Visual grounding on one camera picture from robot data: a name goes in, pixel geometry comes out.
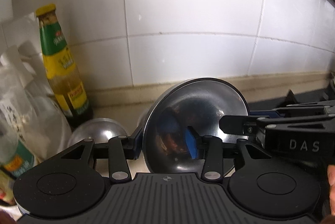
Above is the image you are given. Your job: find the steel bowl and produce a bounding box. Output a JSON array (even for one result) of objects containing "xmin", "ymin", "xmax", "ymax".
[
  {"xmin": 68, "ymin": 118, "xmax": 128, "ymax": 147},
  {"xmin": 141, "ymin": 78, "xmax": 249, "ymax": 173}
]

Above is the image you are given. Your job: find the person right hand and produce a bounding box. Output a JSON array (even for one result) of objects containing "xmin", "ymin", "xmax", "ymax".
[{"xmin": 320, "ymin": 165, "xmax": 335, "ymax": 224}]

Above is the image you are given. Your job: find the yellow green oil bottle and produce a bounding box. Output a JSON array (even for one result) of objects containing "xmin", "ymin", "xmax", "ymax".
[{"xmin": 36, "ymin": 4, "xmax": 93, "ymax": 128}]

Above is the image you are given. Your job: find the clear plastic bottle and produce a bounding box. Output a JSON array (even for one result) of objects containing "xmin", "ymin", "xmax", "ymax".
[{"xmin": 0, "ymin": 0, "xmax": 73, "ymax": 206}]

